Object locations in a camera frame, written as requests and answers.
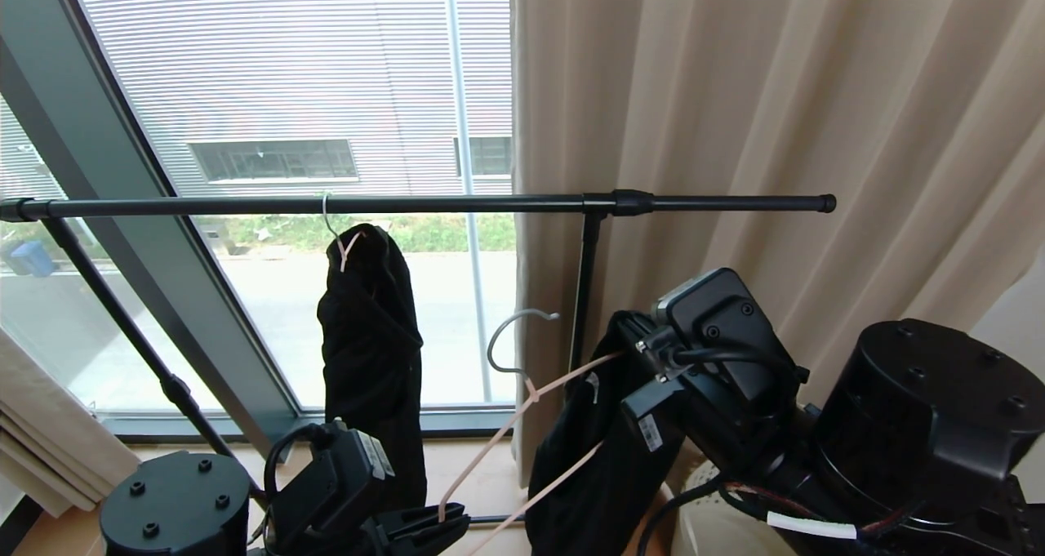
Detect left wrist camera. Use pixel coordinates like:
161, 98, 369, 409
263, 420, 398, 555

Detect beige curtain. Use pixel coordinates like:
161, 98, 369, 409
510, 0, 1045, 492
0, 327, 141, 518

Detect black clothes rack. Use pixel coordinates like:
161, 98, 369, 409
0, 189, 838, 526

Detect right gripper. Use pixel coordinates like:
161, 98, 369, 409
619, 367, 809, 479

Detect pink clothes hanger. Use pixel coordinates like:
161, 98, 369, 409
437, 309, 628, 556
321, 193, 366, 274

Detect black t-shirt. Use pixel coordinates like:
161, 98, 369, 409
525, 311, 695, 556

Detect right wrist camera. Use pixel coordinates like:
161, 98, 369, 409
649, 266, 776, 373

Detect window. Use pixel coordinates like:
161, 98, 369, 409
0, 0, 517, 436

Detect white laundry basket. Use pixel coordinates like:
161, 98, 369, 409
665, 458, 805, 556

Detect black shorts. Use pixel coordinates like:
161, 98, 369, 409
317, 223, 428, 512

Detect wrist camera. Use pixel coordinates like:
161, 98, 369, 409
263, 420, 398, 555
649, 266, 776, 373

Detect black cable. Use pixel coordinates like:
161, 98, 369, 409
635, 476, 727, 556

